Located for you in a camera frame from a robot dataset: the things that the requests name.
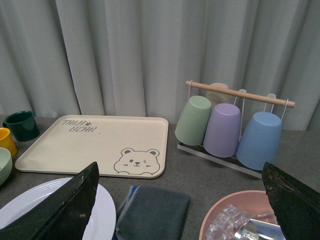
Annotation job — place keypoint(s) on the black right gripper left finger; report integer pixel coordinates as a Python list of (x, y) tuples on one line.
[(63, 215)]

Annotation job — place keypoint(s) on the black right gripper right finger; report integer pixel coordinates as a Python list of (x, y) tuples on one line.
[(295, 205)]

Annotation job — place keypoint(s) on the white round plate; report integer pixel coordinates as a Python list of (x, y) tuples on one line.
[(101, 225)]

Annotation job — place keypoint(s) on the metal scoop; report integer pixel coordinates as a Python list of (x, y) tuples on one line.
[(259, 230)]

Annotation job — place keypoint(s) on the blue plastic cup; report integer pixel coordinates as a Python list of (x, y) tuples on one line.
[(260, 140)]

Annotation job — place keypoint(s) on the clear ice cubes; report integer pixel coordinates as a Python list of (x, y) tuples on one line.
[(230, 219)]

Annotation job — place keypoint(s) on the pink bowl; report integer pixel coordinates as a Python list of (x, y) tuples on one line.
[(252, 201)]

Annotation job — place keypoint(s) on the cup rack with wooden bar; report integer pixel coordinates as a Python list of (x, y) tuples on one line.
[(232, 161)]

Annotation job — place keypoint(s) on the light green bowl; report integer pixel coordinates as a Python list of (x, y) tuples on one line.
[(6, 164)]

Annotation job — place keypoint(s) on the grey folded cloth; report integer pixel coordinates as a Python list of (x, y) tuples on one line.
[(151, 213)]

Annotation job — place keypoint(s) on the yellow mug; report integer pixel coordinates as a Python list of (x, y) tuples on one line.
[(6, 141)]

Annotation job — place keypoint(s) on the cream bear serving tray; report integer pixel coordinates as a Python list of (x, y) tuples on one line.
[(122, 146)]

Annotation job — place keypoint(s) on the dark green mug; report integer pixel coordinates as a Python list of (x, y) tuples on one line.
[(22, 125)]

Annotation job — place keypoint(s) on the purple plastic cup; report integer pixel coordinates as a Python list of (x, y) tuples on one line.
[(223, 130)]

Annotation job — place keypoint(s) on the green plastic cup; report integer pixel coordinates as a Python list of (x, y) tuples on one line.
[(193, 121)]

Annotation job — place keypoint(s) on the beige plastic cup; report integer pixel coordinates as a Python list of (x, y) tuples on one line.
[(216, 97)]

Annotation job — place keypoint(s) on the grey curtain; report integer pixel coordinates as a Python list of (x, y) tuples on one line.
[(133, 57)]

